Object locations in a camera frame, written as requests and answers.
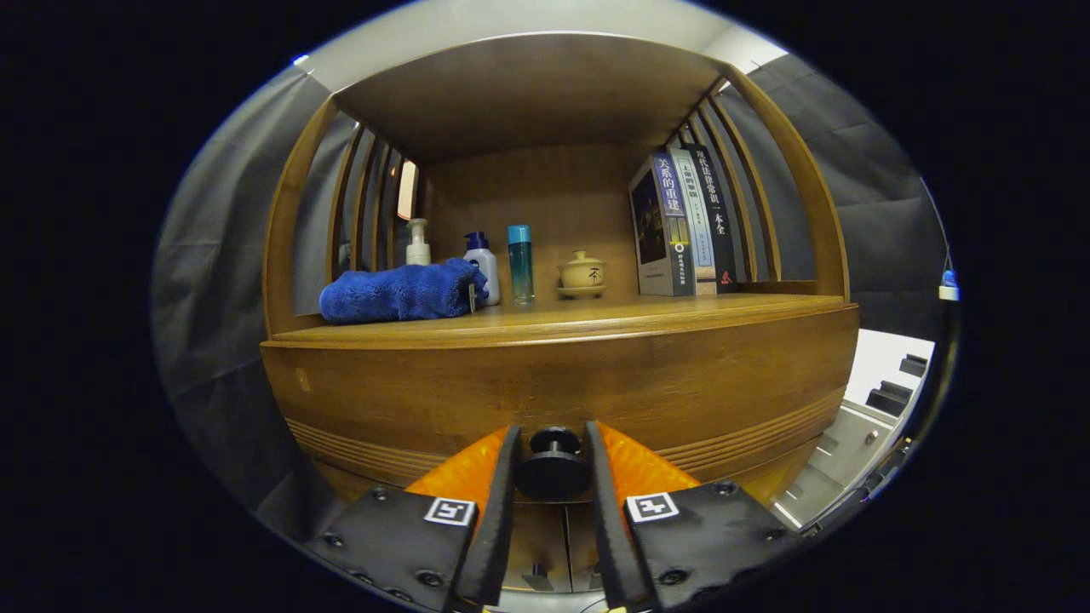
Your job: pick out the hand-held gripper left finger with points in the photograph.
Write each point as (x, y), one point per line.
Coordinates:
(498, 528)

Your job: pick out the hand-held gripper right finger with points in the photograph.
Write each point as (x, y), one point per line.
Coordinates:
(606, 528)

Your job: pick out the wooden drawer with black knob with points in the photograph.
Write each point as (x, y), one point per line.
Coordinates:
(553, 375)

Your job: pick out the wooden cabinet door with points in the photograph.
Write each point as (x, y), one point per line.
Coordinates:
(536, 545)
(583, 545)

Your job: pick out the wooden countertop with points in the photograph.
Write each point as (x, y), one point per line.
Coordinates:
(596, 313)

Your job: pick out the white side cabinet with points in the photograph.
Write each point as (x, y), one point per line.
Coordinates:
(877, 358)

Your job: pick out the wooden cabinet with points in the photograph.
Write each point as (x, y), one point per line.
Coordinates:
(545, 196)

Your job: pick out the beige lidded teacup with saucer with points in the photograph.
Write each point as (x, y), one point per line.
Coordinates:
(582, 274)

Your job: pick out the blue towel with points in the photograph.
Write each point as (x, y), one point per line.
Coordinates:
(400, 292)

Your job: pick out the white bottle with blue cap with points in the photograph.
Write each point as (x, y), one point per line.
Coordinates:
(485, 268)

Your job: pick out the teal bottle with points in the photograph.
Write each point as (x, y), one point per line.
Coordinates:
(521, 268)

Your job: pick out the white pump bottle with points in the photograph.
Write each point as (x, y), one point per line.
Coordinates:
(418, 249)

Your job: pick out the grey book with blue spine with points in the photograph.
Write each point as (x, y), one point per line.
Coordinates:
(651, 230)

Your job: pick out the book with white spine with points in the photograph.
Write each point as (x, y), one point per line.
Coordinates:
(698, 230)

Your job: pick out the book with black spine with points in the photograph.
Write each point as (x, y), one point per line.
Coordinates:
(718, 221)

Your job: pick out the black backdrop cloth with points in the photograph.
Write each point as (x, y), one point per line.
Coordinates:
(221, 255)

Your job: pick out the white shelf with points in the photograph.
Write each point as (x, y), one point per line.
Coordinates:
(949, 293)

